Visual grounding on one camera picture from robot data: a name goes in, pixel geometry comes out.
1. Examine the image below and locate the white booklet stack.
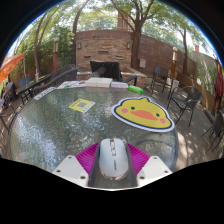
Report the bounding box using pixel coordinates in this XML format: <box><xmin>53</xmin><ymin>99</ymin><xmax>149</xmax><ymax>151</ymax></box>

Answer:
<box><xmin>110</xmin><ymin>81</ymin><xmax>130</xmax><ymax>90</ymax></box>

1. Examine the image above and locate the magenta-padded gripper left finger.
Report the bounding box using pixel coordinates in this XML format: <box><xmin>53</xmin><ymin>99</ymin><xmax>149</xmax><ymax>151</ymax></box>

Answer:
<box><xmin>52</xmin><ymin>142</ymin><xmax>101</xmax><ymax>188</ymax></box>

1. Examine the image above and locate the tall tree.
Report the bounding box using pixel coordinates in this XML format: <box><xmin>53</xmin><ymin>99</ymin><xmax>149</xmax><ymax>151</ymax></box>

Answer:
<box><xmin>109</xmin><ymin>0</ymin><xmax>158</xmax><ymax>72</ymax></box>

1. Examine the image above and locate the white computer mouse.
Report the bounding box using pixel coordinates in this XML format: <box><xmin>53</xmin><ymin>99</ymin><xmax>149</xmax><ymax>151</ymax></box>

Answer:
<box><xmin>98</xmin><ymin>137</ymin><xmax>130</xmax><ymax>181</ymax></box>

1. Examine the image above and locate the orange parasol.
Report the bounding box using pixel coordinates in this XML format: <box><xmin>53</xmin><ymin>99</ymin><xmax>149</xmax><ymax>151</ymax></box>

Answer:
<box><xmin>0</xmin><ymin>52</ymin><xmax>26</xmax><ymax>85</ymax></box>

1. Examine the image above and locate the dark round patio table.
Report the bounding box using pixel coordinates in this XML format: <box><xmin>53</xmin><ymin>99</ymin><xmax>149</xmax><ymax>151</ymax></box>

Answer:
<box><xmin>14</xmin><ymin>74</ymin><xmax>53</xmax><ymax>105</ymax></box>

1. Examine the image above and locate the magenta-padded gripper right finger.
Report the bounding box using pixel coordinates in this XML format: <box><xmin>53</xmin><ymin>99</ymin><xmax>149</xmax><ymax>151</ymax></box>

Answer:
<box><xmin>124</xmin><ymin>143</ymin><xmax>173</xmax><ymax>188</ymax></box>

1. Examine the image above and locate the small white side table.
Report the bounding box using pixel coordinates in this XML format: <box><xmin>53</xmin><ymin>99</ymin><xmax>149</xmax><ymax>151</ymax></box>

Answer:
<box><xmin>169</xmin><ymin>78</ymin><xmax>180</xmax><ymax>92</ymax></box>

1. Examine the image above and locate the stone fountain basin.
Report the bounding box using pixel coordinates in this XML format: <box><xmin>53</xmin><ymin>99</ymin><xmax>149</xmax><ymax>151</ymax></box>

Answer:
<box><xmin>77</xmin><ymin>66</ymin><xmax>148</xmax><ymax>88</ymax></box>

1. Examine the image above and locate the brown lamp post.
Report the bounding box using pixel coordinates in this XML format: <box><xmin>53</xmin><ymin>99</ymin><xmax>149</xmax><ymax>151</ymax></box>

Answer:
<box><xmin>52</xmin><ymin>36</ymin><xmax>60</xmax><ymax>72</ymax></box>
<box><xmin>170</xmin><ymin>46</ymin><xmax>179</xmax><ymax>80</ymax></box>

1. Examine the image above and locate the closed red parasol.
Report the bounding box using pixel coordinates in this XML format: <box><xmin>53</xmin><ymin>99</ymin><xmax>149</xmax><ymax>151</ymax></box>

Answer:
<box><xmin>213</xmin><ymin>57</ymin><xmax>224</xmax><ymax>112</ymax></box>

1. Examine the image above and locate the dark wicker chair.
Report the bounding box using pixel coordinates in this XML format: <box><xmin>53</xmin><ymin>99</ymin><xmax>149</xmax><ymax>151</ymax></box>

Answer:
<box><xmin>49</xmin><ymin>63</ymin><xmax>78</xmax><ymax>83</ymax></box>
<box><xmin>31</xmin><ymin>67</ymin><xmax>80</xmax><ymax>97</ymax></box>

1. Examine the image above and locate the yellow duck mouse pad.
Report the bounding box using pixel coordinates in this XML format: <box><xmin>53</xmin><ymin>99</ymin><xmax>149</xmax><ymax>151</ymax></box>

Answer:
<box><xmin>110</xmin><ymin>96</ymin><xmax>176</xmax><ymax>134</ymax></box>

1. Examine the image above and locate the grey wall box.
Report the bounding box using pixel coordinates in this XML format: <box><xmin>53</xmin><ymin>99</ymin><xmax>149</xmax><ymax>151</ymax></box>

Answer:
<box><xmin>138</xmin><ymin>58</ymin><xmax>147</xmax><ymax>70</ymax></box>

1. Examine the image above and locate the dark slatted chair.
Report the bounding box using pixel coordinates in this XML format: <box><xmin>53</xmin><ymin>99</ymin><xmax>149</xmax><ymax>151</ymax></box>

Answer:
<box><xmin>16</xmin><ymin>74</ymin><xmax>33</xmax><ymax>101</ymax></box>
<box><xmin>149</xmin><ymin>65</ymin><xmax>170</xmax><ymax>95</ymax></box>

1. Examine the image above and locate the white printed strip card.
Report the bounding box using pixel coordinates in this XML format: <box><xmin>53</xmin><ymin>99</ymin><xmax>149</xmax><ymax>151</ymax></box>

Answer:
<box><xmin>32</xmin><ymin>86</ymin><xmax>58</xmax><ymax>101</ymax></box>

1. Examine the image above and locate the black metal mesh chair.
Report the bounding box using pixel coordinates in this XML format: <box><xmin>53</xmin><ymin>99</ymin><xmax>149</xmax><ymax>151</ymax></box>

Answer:
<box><xmin>0</xmin><ymin>103</ymin><xmax>22</xmax><ymax>135</ymax></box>
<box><xmin>166</xmin><ymin>85</ymin><xmax>204</xmax><ymax>128</ymax></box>
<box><xmin>201</xmin><ymin>109</ymin><xmax>224</xmax><ymax>152</ymax></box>

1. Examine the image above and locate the black wooden armchair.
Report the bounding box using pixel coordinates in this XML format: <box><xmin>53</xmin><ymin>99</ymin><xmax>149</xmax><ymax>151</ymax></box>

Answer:
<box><xmin>89</xmin><ymin>60</ymin><xmax>139</xmax><ymax>87</ymax></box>

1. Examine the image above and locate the colourful printed brochure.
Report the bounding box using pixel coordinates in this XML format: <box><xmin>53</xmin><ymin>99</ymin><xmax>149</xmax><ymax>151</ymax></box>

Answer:
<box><xmin>56</xmin><ymin>79</ymin><xmax>87</xmax><ymax>90</ymax></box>

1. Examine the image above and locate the yellow square card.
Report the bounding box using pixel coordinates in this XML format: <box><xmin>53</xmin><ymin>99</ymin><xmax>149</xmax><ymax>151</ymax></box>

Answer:
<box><xmin>68</xmin><ymin>98</ymin><xmax>96</xmax><ymax>114</ymax></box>

